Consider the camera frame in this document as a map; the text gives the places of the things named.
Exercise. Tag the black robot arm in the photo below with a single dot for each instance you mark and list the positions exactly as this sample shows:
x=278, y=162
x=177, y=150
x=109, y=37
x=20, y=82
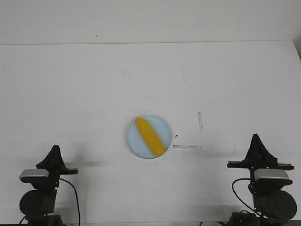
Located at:
x=272, y=206
x=38, y=204

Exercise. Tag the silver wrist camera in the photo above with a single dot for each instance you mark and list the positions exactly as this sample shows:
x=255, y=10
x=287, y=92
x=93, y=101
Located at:
x=270, y=174
x=29, y=175

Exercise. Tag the light blue round plate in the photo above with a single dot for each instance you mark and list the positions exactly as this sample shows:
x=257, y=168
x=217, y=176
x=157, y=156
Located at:
x=136, y=143

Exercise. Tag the clear tape strip horizontal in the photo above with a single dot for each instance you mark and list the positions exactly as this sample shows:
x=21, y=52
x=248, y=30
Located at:
x=192, y=147

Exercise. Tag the yellow corn cob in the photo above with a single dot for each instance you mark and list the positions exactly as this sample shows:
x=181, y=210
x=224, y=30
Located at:
x=150, y=137

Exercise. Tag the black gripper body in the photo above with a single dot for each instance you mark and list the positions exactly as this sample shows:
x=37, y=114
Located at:
x=252, y=166
x=55, y=174

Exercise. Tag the clear tape strip vertical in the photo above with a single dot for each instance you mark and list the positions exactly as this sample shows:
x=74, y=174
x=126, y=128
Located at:
x=200, y=121

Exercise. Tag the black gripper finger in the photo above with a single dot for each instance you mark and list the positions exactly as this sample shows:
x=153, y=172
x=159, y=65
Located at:
x=249, y=155
x=60, y=162
x=266, y=157
x=50, y=161

